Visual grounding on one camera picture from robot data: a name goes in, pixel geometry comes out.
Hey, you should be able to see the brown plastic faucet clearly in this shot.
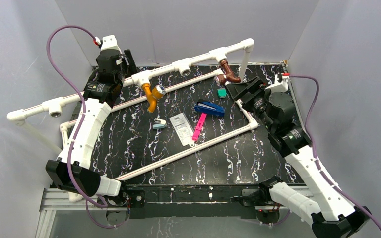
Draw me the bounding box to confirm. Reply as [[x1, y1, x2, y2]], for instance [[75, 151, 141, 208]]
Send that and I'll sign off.
[[215, 59, 242, 85]]

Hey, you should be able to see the orange plastic faucet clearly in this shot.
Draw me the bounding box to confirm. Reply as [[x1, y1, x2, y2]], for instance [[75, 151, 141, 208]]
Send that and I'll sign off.
[[141, 83, 166, 113]]

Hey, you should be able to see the pink plastic clip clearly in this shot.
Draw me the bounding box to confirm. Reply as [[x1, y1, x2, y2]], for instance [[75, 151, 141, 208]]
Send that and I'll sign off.
[[192, 113, 207, 141]]

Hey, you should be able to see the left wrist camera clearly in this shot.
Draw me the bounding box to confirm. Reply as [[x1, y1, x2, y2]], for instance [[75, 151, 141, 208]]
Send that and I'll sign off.
[[94, 35, 122, 52]]

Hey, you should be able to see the white PVC pipe frame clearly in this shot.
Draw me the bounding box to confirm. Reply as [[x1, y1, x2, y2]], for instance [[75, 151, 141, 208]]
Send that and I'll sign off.
[[6, 38, 259, 203]]

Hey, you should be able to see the black front base bar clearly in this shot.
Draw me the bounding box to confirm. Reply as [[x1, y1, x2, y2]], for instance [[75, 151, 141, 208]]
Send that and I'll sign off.
[[126, 184, 268, 219]]

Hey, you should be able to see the aluminium frame rail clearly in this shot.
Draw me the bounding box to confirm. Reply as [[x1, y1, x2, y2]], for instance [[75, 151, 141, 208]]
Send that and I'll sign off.
[[36, 65, 349, 238]]

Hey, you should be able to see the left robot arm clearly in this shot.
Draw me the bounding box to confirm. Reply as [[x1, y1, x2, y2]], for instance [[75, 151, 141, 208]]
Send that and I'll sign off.
[[46, 49, 137, 206]]

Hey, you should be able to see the blue stapler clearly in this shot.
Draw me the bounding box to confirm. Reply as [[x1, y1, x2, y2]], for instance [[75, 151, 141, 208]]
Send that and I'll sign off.
[[194, 100, 225, 117]]

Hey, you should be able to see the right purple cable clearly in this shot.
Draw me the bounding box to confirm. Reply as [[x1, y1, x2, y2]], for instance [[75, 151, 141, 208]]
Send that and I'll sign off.
[[272, 74, 381, 238]]

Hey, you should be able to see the small white teal clip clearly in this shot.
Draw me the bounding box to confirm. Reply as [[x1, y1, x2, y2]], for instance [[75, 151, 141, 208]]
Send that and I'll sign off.
[[152, 118, 167, 130]]

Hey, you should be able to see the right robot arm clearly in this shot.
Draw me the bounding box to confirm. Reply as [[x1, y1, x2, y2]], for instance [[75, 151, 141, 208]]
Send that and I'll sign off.
[[225, 77, 370, 238]]

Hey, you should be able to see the teal green eraser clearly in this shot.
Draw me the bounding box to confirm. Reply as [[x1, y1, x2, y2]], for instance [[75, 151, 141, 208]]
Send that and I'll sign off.
[[217, 88, 227, 99]]

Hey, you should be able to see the white barcode label tag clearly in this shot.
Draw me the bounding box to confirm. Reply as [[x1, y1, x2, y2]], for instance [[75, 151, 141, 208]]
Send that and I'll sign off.
[[169, 113, 195, 147]]

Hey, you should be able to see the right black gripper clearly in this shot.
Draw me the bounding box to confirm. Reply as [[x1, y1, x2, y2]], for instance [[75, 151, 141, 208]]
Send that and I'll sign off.
[[226, 76, 276, 132]]

